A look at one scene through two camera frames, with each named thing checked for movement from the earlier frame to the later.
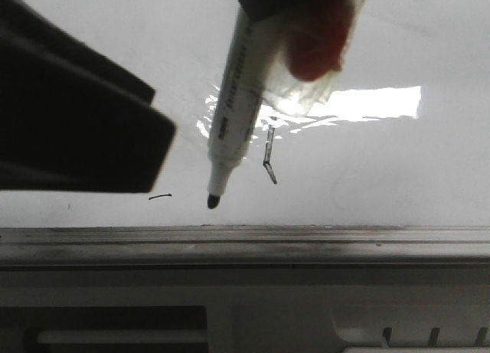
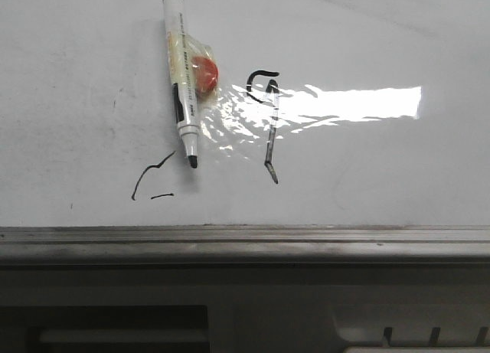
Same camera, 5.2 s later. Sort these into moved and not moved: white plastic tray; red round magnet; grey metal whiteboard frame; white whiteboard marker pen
Moved: white whiteboard marker pen; red round magnet
Not moved: white plastic tray; grey metal whiteboard frame
